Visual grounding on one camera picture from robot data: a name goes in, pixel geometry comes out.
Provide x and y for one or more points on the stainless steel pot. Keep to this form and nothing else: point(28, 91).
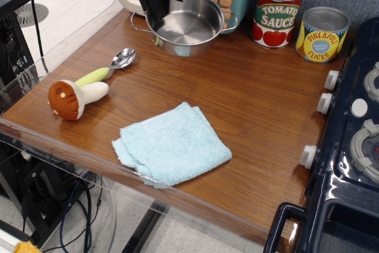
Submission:
point(188, 29)

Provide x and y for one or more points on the tomato sauce can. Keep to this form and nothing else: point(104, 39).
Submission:
point(274, 22)

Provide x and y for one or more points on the plush brown mushroom toy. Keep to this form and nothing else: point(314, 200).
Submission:
point(68, 100)

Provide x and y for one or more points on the light blue folded cloth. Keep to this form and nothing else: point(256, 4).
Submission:
point(172, 147)

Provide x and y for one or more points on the pineapple slices can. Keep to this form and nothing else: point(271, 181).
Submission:
point(322, 34)

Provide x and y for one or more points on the white stove knob top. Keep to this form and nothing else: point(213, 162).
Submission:
point(331, 80)

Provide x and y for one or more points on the white stove knob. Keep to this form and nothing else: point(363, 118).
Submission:
point(324, 103)
point(331, 80)
point(307, 156)

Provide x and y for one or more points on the white stove knob middle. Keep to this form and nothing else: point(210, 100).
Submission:
point(324, 103)

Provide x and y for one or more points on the clear acrylic table guard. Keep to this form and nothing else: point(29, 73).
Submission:
point(244, 92)

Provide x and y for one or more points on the white stove knob bottom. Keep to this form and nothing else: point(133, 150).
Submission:
point(307, 156)

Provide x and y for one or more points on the black table leg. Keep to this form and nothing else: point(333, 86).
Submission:
point(142, 232)

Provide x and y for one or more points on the yellow sponge corner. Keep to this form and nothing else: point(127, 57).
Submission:
point(26, 247)

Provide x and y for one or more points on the dark blue toy stove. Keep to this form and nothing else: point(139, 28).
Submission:
point(341, 209)

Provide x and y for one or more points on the green handled metal spoon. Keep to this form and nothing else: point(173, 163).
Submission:
point(121, 60)

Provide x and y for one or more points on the black desk frame left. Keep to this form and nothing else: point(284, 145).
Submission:
point(34, 186)

